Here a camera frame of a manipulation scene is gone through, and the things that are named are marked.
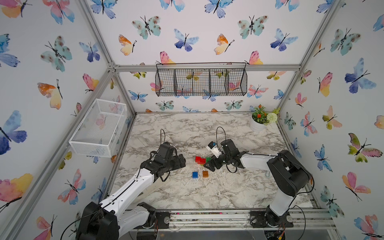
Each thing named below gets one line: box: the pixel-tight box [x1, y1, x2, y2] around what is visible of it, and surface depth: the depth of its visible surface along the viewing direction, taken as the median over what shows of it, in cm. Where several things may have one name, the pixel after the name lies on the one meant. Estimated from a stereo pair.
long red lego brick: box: [195, 156, 206, 165], surface depth 92 cm
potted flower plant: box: [250, 104, 281, 132], surface depth 101 cm
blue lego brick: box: [192, 171, 199, 179], surface depth 89 cm
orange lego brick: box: [202, 170, 209, 178], surface depth 90 cm
